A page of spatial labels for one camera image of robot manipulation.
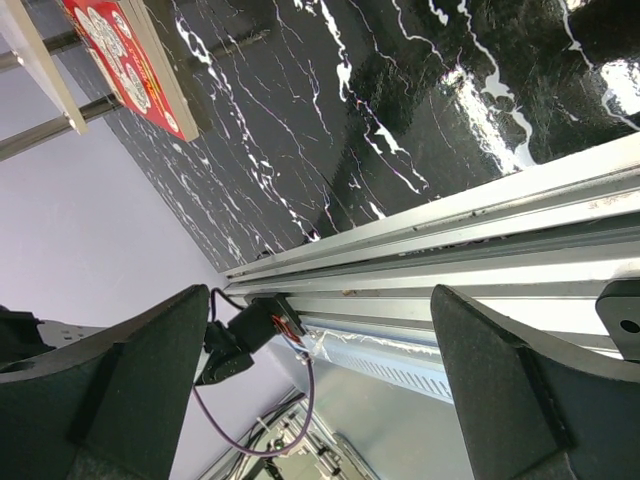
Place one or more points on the black marble pattern mat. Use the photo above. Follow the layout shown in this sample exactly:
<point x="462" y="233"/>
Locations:
<point x="318" y="117"/>

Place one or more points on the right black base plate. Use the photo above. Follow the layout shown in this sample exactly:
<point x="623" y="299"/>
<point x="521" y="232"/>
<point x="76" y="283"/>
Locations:
<point x="618" y="308"/>

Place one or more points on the aluminium mounting rail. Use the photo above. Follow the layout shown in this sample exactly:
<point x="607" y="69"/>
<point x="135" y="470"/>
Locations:
<point x="539" y="246"/>

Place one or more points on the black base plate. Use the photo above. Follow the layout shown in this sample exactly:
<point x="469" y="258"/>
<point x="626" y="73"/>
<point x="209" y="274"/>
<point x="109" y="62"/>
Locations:
<point x="283" y="315"/>
<point x="618" y="308"/>

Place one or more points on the white two-tier wooden shelf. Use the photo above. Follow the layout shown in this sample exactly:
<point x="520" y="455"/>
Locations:
<point x="29" y="51"/>

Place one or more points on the white slotted cable duct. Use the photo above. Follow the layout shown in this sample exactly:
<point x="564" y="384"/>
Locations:
<point x="415" y="367"/>

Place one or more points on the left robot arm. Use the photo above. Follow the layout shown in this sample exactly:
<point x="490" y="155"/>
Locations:
<point x="172" y="343"/>

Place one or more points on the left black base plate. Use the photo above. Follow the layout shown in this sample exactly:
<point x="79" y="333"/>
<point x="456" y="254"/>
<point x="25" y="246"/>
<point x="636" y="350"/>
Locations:
<point x="283" y="315"/>

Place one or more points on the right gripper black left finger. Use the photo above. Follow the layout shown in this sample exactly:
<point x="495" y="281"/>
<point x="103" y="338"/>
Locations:
<point x="57" y="430"/>

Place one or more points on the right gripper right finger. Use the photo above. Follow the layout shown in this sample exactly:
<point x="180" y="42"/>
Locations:
<point x="531" y="405"/>

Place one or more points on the red puzzle book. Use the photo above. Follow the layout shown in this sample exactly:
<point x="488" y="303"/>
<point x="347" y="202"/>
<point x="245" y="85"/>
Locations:
<point x="123" y="40"/>

